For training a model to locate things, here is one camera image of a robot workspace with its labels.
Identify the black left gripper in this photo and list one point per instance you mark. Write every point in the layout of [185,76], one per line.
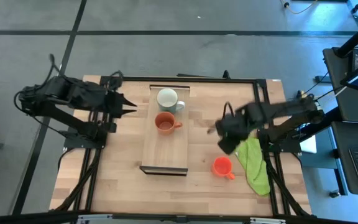
[113,104]

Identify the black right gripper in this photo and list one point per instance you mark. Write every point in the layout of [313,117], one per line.
[236,123]

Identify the white ceramic mug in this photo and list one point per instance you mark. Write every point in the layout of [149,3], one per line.
[167,99]

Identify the orange ceramic mug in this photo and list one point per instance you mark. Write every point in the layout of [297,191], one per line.
[165,123]

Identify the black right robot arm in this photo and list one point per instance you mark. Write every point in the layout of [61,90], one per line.
[291,115]

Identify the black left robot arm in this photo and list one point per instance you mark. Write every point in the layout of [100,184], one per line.
[61,93]

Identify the small bright orange cup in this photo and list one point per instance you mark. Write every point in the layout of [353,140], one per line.
[222,166]

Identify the green microfibre cloth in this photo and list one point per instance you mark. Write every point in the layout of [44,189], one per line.
[253,165]

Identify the wooden tray rack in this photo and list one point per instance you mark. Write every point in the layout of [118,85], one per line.
[165,149]

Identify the white paper sheet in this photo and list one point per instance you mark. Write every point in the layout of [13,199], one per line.
[309,144]

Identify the black side desk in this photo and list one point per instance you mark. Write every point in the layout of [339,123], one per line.
[340,93]

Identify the black slanted pole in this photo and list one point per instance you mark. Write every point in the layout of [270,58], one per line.
[357,37]

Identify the black aluminium table frame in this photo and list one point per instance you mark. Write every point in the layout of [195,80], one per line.
[197,79]

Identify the black overhead mount bar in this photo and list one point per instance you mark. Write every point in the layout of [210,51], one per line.
[179,218]

